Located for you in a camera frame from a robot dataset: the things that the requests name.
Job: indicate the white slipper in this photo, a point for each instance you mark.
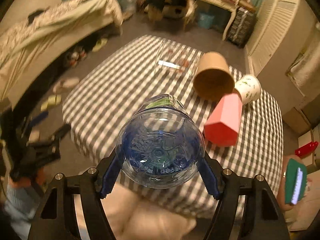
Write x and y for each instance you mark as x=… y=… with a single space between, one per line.
x=65 y=84

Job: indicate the white louvered closet door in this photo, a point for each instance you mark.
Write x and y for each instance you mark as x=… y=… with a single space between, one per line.
x=274 y=19

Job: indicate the green cased smartphone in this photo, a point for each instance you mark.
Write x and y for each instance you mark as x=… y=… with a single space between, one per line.
x=295 y=182

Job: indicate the chair piled with clothes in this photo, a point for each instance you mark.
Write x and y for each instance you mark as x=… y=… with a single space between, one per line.
x=174 y=9

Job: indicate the white floral paper cup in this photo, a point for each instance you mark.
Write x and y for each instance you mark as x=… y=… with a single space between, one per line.
x=249 y=89

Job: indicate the pink hexagonal cup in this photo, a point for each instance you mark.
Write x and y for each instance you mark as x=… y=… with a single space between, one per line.
x=222 y=126

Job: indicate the hanging white towel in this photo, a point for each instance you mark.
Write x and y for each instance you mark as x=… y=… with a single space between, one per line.
x=304 y=73

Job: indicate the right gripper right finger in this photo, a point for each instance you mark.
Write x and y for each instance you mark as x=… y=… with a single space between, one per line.
x=262 y=217

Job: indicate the bed with beige bedding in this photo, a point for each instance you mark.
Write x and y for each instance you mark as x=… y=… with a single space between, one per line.
x=28 y=48

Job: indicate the black striped suitcase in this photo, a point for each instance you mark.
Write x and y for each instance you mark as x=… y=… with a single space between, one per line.
x=242 y=27

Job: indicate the clear glass cup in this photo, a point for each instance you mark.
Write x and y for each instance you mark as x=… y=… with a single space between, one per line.
x=175 y=60

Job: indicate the white desk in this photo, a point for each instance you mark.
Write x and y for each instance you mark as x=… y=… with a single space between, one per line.
x=220 y=2

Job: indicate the large clear water jug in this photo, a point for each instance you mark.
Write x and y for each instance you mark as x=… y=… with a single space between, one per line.
x=128 y=6

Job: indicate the grey checkered tablecloth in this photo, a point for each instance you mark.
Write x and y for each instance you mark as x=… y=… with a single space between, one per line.
x=99 y=106

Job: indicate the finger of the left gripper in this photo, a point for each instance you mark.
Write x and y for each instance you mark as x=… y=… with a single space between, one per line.
x=35 y=120
x=60 y=133

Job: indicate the blue laundry basket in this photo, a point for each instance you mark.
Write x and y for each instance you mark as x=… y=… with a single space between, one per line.
x=205 y=20

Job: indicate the blue plastic water bottle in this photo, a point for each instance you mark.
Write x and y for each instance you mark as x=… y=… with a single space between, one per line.
x=160 y=146

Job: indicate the red white sneaker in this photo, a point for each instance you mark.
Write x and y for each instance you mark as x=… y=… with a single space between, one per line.
x=71 y=59
x=82 y=53

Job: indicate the green slipper under bed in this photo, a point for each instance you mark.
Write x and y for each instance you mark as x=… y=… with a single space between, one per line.
x=99 y=44

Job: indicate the red bottle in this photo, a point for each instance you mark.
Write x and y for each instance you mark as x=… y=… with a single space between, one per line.
x=307 y=149

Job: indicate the brown paper cup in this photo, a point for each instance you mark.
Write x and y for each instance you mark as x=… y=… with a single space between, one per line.
x=213 y=79

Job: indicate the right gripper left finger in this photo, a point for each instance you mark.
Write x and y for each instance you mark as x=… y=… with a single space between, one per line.
x=55 y=217

